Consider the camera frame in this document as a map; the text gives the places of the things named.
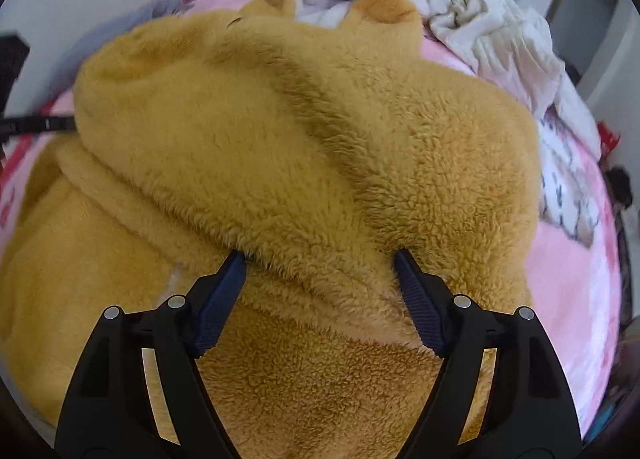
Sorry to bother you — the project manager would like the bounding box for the yellow fleece hooded jacket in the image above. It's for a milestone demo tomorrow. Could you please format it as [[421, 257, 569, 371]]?
[[1, 0, 540, 458]]

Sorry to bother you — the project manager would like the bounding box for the pink cartoon bed blanket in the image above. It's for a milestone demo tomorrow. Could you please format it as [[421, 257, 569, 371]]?
[[1, 0, 622, 437]]

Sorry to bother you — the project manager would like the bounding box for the grey folded garment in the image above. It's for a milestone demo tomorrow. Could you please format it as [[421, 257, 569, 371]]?
[[58, 0, 192, 69]]

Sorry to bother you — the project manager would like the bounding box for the black bag on floor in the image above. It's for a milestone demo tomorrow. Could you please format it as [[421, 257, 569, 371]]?
[[605, 165, 634, 210]]

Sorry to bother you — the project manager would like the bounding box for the red shopping bag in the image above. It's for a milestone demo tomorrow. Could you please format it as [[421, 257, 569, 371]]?
[[597, 121, 620, 160]]

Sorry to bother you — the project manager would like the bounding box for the cream quilted blanket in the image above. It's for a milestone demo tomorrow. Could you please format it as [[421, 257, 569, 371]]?
[[416, 0, 601, 159]]

